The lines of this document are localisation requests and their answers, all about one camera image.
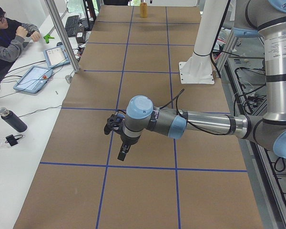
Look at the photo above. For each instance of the yellow-brown wooden cup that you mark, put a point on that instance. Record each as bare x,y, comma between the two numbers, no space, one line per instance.
143,9

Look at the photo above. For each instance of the aluminium frame post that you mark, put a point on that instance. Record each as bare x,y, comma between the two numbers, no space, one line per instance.
59,27

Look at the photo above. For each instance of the black keyboard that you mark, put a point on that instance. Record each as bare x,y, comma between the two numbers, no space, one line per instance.
72,25

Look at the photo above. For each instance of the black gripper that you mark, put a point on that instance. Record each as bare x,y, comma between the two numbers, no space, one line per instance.
128,140

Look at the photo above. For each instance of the dark water bottle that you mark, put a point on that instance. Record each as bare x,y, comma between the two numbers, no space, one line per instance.
14,121

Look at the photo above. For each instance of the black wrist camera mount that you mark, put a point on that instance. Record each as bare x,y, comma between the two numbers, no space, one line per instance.
114,123

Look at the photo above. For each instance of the small black pouch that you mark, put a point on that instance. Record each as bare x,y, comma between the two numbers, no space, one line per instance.
13,139

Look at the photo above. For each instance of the far blue teach pendant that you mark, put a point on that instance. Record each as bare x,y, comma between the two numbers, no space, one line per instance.
56,57

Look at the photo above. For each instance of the near blue teach pendant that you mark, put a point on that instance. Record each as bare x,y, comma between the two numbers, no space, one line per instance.
33,80

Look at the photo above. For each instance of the white central column stand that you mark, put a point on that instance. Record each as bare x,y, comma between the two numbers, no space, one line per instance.
198,68

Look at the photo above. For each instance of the blue teach pendant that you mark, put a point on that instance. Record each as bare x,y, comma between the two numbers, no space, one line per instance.
33,80
56,57

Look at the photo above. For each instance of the green clamp tool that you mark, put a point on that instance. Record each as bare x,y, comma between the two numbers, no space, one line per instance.
47,38

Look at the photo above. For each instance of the small black box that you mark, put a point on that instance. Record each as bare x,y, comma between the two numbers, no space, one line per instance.
80,37

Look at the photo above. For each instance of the seated person in grey hoodie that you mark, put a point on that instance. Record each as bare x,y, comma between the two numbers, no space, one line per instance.
12,37

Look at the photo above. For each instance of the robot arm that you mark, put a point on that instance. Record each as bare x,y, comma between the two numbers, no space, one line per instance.
266,18

